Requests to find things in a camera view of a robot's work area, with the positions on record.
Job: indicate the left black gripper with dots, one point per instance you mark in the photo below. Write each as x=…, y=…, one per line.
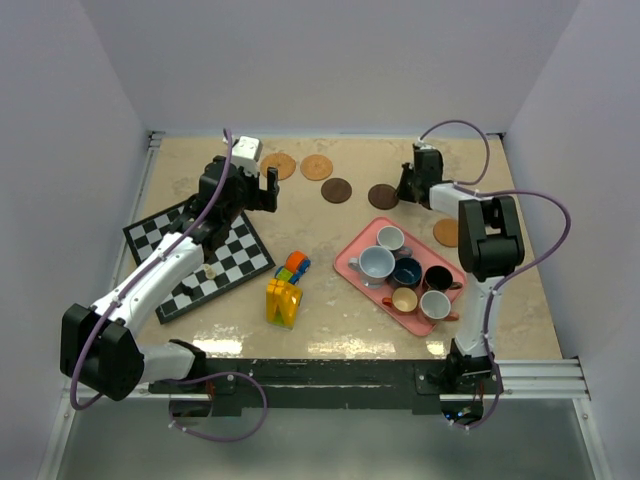
x=262, y=199

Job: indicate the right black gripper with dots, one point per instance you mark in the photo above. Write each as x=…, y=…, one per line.
x=407, y=170

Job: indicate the woven rattan coaster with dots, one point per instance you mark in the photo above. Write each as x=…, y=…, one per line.
x=445, y=232
x=316, y=167
x=283, y=162

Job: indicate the dark wooden coaster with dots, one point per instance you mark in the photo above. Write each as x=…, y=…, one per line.
x=383, y=197
x=336, y=190

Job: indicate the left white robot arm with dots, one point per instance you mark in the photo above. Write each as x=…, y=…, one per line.
x=98, y=342

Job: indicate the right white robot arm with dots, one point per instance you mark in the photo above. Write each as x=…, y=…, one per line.
x=490, y=247

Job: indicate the small white cup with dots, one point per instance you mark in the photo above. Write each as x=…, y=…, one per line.
x=393, y=239

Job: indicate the dark blue cup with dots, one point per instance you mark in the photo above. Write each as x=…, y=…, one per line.
x=407, y=273

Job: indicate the large light blue cup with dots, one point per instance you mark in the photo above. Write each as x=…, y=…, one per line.
x=373, y=265

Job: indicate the black cup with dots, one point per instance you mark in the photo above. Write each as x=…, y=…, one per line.
x=440, y=278

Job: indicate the orange cup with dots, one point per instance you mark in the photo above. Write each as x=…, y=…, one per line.
x=403, y=301

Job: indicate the black white chessboard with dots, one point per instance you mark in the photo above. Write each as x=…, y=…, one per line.
x=242, y=258

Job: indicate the colourful toy car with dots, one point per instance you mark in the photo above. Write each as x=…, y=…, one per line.
x=296, y=265

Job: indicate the white chess piece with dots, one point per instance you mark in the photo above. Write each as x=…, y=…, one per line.
x=209, y=271

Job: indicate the yellow toy block house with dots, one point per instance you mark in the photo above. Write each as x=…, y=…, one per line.
x=283, y=300

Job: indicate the black chess piece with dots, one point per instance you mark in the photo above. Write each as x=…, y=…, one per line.
x=186, y=290

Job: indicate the pink tray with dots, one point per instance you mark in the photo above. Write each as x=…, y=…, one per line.
x=415, y=322

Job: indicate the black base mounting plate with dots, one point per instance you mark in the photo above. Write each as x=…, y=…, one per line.
x=419, y=386

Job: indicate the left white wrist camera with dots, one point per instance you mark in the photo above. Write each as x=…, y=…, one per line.
x=246, y=153

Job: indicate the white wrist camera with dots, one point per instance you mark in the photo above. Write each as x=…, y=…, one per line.
x=422, y=145
x=246, y=153

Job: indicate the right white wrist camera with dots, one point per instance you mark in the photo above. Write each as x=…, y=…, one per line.
x=422, y=145

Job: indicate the white cup brown handle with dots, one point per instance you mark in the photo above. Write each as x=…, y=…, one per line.
x=435, y=305

